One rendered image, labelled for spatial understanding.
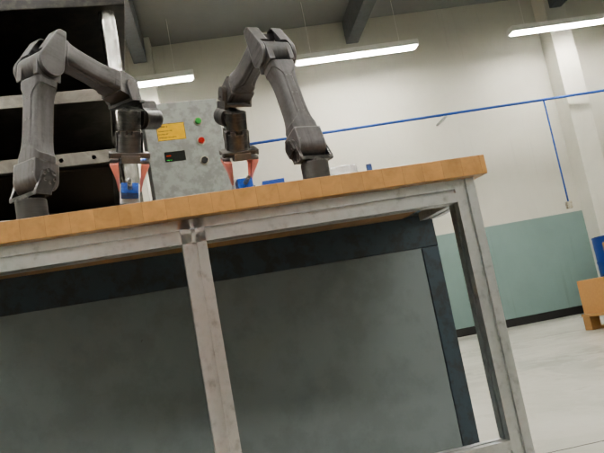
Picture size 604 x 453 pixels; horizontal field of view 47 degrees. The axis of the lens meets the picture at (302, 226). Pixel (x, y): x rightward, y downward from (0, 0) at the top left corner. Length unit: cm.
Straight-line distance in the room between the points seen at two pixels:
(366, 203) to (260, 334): 54
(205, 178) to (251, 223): 141
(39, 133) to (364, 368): 97
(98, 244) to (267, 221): 31
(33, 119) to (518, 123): 847
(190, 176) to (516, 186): 707
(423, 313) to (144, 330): 73
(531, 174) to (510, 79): 132
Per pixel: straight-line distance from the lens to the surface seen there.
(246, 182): 189
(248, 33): 173
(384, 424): 185
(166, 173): 270
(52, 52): 162
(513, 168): 943
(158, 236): 129
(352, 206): 135
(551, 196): 956
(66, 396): 173
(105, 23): 277
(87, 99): 276
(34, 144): 152
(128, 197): 178
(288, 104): 159
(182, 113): 278
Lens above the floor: 53
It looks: 8 degrees up
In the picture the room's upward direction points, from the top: 11 degrees counter-clockwise
